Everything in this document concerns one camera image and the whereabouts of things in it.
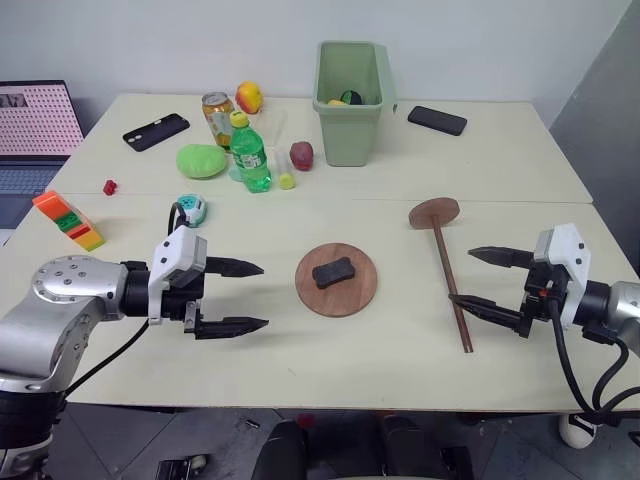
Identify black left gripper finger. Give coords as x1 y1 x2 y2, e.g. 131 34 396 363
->
204 255 265 280
194 315 272 342

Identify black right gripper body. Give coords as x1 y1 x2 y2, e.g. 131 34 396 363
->
519 260 564 339

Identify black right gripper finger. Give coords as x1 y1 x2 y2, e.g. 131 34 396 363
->
466 246 539 272
448 293 525 336

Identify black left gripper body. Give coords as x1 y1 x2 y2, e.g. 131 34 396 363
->
160 272 207 335

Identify wooden plunger-like stick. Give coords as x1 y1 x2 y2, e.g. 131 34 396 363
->
408 197 476 355

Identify teal white small gadget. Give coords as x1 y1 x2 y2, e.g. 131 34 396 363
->
175 193 209 228

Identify black sponge block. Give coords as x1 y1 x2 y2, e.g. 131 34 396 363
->
311 254 357 290

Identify clear tube with yellow cap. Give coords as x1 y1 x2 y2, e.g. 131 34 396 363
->
273 146 297 191

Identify green round plush cushion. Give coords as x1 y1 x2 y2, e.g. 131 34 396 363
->
175 143 228 181

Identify green soda bottle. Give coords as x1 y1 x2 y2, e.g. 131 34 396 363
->
228 110 274 195

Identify white shoe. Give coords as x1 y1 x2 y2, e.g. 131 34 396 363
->
558 411 600 449

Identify dark red toy fruit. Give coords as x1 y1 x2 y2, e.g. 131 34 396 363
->
289 140 315 172

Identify dark rounded shape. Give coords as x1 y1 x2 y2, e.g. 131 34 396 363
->
251 419 309 480

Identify orange green wedge toy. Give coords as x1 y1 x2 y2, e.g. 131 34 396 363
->
31 190 107 253

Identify black smartphone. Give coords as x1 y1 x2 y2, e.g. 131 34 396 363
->
406 104 469 138

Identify orange drink can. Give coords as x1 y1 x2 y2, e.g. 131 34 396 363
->
201 91 236 152

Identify yellow red toy fruit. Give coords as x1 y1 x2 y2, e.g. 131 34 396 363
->
234 80 265 116

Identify green plastic bin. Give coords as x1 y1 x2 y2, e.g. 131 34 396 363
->
312 40 399 168

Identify open laptop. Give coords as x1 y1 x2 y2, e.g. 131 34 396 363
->
0 79 87 230

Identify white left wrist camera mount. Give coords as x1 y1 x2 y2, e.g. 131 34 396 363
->
148 227 209 322

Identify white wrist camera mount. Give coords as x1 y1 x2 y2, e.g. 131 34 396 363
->
533 222 592 330
148 227 209 322

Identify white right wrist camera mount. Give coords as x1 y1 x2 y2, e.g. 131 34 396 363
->
533 222 592 330

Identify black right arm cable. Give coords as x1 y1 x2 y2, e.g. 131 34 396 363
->
548 294 640 427

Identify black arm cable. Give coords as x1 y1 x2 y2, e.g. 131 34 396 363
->
64 201 190 397
548 294 640 427

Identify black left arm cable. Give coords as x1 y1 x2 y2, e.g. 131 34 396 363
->
64 201 190 397

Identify round wooden base plate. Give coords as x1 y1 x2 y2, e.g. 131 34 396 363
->
294 242 380 320

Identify black phone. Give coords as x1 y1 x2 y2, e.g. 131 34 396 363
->
121 112 192 153

